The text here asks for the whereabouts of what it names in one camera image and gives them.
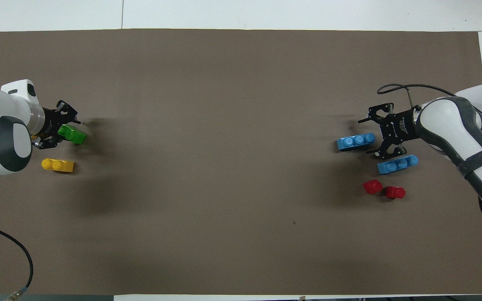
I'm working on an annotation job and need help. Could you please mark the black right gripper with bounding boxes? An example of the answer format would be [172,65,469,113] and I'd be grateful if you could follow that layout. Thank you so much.
[357,102,418,161]

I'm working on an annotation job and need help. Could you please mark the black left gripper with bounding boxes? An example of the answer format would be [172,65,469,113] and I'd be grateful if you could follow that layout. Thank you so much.
[33,99,82,151]

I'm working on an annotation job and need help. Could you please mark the green two-stud toy block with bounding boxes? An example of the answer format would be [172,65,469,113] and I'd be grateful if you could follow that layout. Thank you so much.
[57,124,87,145]

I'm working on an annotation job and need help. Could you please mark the blue three-stud toy block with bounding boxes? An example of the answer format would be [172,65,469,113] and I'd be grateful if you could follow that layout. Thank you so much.
[376,154,419,175]
[335,133,377,152]

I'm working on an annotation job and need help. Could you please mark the brown table mat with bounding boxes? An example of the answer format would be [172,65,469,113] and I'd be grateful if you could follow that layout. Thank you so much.
[0,28,482,296]

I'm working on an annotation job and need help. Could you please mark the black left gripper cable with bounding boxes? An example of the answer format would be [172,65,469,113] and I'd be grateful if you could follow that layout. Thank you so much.
[0,220,34,301]

